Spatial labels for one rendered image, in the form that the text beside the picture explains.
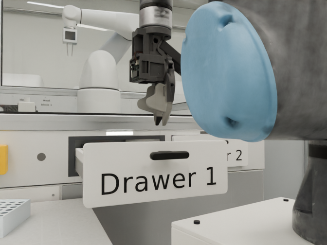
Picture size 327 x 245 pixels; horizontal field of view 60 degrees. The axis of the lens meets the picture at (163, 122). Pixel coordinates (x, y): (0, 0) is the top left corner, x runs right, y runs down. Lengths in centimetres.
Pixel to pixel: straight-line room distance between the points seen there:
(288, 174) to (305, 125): 231
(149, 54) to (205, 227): 41
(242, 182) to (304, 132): 81
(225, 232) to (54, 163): 59
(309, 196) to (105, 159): 32
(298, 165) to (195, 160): 195
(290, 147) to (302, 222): 219
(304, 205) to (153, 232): 64
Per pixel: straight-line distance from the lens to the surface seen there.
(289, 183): 258
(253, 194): 112
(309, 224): 34
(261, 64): 22
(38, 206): 79
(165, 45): 66
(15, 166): 84
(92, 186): 51
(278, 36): 23
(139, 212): 91
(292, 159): 252
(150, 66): 62
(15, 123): 84
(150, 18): 65
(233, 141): 101
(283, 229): 38
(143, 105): 66
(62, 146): 83
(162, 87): 63
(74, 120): 83
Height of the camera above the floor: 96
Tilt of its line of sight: 1 degrees up
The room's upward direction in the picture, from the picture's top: straight up
